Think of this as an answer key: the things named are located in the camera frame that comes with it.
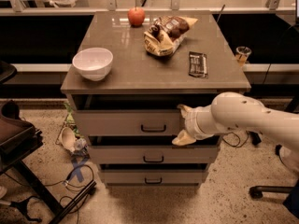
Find brown yellow chip bag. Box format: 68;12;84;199
144;16;197;57

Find black floor cables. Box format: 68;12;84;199
43;163;95;224

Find grey middle drawer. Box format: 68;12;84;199
88;146;218;164

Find grey drawer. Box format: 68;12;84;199
99;170;208;185
73;110;184;136
88;146;218;164

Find dark chair at left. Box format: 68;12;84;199
0;60;97;224

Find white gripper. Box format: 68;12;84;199
172;104;202;146

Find plastic cup with drink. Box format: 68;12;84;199
235;46;251;66

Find white cup on floor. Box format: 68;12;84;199
59;127;76;152

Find red apple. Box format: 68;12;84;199
127;7;145;27

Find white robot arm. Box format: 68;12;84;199
172;92;299;174

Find grey top drawer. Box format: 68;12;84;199
73;110;184;136

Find grey bottom drawer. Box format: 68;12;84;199
99;170;208;185

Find black stand leg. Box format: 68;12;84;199
249;132;262;146

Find white bowl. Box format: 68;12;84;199
72;48;113;81

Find black cable right floor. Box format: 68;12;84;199
221;132;250;148

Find black office chair base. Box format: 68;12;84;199
249;186;292;199

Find grey drawer cabinet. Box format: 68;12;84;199
60;10;252;191

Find black snack bar wrapper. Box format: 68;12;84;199
189;51;207;78

